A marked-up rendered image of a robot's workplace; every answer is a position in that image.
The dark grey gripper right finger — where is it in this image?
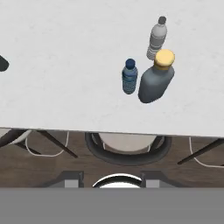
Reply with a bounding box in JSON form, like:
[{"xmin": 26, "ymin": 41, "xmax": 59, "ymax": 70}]
[{"xmin": 140, "ymin": 171, "xmax": 184, "ymax": 189}]

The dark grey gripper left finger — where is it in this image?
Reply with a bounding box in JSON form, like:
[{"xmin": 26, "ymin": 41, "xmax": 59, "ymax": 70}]
[{"xmin": 42, "ymin": 171, "xmax": 85, "ymax": 189}]

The white and black round object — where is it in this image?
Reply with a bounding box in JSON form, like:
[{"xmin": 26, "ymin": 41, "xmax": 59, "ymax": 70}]
[{"xmin": 92, "ymin": 172, "xmax": 144, "ymax": 189}]

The grey bottle with yellow cap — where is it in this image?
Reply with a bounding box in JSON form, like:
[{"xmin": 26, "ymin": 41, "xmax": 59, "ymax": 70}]
[{"xmin": 137, "ymin": 48, "xmax": 176, "ymax": 104}]

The blue plastic water bottle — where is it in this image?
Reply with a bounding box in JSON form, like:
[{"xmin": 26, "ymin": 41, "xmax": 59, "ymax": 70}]
[{"xmin": 122, "ymin": 58, "xmax": 138, "ymax": 95}]

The dark round object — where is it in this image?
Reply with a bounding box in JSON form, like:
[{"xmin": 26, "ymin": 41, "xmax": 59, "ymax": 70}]
[{"xmin": 0, "ymin": 55, "xmax": 11, "ymax": 73}]

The grey plastic bottle dark cap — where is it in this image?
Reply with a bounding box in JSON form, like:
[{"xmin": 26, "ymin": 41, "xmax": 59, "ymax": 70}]
[{"xmin": 146, "ymin": 16, "xmax": 169, "ymax": 61}]

